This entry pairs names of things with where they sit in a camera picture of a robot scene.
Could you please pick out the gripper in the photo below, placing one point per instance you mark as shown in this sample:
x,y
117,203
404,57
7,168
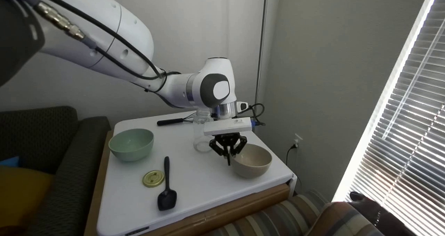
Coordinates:
x,y
227,138

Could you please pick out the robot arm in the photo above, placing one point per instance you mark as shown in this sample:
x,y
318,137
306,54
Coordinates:
x,y
114,31

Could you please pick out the beige bowl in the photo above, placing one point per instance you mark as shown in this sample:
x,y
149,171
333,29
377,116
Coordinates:
x,y
253,161

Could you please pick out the green bowl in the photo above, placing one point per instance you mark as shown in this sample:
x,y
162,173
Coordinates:
x,y
131,145

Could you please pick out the dark grey couch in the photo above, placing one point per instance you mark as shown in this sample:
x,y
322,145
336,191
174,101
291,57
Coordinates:
x,y
69,159

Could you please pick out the clear glass jar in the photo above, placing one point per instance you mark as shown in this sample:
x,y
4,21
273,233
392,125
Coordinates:
x,y
201,138

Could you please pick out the white plastic board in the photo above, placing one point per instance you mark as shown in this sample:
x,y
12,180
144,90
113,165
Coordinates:
x,y
194,190

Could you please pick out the black plastic spoon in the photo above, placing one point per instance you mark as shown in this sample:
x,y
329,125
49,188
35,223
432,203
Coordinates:
x,y
167,197

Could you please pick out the yellow metal jar lid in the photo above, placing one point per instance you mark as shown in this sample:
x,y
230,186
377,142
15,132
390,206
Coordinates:
x,y
153,179

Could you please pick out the striped armchair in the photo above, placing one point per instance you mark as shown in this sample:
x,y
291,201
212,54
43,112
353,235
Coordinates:
x,y
306,218

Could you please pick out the metal pole stand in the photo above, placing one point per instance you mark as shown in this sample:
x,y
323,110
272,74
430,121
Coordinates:
x,y
261,41

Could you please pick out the person's hand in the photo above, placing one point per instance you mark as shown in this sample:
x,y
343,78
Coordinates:
x,y
375,211

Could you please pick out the window blinds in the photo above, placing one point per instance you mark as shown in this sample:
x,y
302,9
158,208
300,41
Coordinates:
x,y
410,142

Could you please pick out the yellow cushion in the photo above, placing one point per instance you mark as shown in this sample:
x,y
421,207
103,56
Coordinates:
x,y
21,194

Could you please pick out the blue cushion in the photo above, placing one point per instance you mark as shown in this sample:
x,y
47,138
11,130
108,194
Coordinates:
x,y
8,161

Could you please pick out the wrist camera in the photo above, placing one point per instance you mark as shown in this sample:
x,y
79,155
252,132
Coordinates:
x,y
227,126

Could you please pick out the wall socket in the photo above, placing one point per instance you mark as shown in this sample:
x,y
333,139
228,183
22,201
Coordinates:
x,y
298,141

